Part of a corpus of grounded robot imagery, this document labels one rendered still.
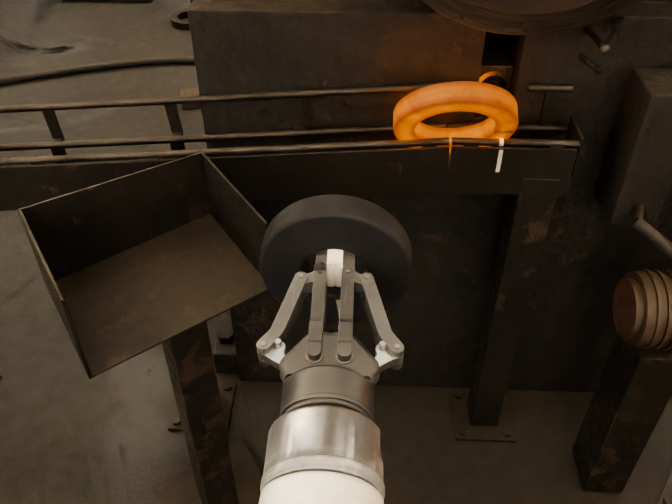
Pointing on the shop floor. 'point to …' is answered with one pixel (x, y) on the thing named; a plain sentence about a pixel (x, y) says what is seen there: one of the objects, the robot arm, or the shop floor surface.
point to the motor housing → (629, 383)
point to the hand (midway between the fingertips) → (336, 252)
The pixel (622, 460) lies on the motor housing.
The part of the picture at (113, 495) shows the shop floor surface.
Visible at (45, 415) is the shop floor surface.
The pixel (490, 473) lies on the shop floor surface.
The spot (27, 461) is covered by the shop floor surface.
